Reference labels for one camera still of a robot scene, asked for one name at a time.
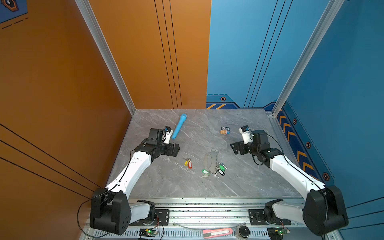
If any yellow tagged key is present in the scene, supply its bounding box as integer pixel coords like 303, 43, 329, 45
184, 158, 191, 167

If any keyring with coloured keys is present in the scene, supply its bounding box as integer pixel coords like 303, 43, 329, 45
203, 149, 227, 177

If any green tagged key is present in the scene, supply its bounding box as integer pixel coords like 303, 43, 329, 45
201, 169, 211, 178

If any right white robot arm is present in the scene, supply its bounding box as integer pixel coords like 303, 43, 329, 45
231, 142, 349, 236

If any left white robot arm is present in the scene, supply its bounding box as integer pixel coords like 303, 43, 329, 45
90, 143, 180, 235

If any small colourful toy figure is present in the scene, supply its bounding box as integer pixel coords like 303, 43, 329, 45
220, 127, 231, 135

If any light blue plastic tube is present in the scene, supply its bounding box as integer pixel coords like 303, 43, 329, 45
172, 114, 187, 140

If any black round knob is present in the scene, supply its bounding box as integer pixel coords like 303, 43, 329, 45
236, 225, 250, 240

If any left green circuit board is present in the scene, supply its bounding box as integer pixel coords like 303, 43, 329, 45
138, 228, 159, 240

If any green circuit board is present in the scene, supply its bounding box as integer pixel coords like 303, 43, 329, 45
138, 228, 159, 240
267, 229, 291, 240

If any red utility knife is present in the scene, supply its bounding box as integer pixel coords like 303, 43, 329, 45
203, 228, 233, 239

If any right green circuit board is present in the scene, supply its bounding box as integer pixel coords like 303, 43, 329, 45
267, 229, 291, 240

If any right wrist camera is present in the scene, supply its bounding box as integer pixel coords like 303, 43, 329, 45
239, 126, 270, 149

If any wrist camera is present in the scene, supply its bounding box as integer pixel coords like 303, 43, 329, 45
239, 126, 270, 149
147, 127, 173, 145

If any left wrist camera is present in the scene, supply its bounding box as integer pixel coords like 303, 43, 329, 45
147, 127, 173, 145

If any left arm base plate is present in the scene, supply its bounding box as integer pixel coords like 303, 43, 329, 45
130, 209, 170, 227

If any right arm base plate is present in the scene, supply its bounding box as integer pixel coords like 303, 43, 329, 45
248, 209, 292, 226

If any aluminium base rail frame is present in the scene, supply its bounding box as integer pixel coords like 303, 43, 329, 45
78, 196, 343, 240

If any aluminium corner post left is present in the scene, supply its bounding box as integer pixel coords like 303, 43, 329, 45
75, 0, 136, 116

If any aluminium corner post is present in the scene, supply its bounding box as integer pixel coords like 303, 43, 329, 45
75, 0, 136, 116
272, 0, 345, 118

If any aluminium corner post right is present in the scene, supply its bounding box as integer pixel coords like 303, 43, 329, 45
272, 0, 345, 118

